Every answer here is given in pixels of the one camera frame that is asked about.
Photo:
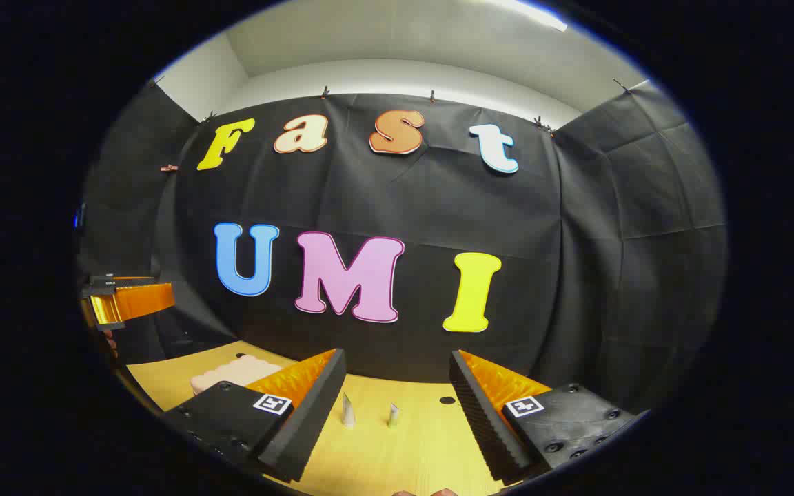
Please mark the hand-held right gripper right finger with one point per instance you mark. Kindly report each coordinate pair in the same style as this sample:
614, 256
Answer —
480, 413

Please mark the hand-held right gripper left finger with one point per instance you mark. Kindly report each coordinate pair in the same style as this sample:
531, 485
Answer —
314, 413

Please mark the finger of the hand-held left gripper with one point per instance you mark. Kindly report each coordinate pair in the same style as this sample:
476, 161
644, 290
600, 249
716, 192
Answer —
138, 300

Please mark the white green skincare tube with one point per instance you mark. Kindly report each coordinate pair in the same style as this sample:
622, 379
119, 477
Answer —
393, 415
348, 413

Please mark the black backdrop cloth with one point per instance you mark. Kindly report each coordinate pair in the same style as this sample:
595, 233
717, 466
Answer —
404, 200

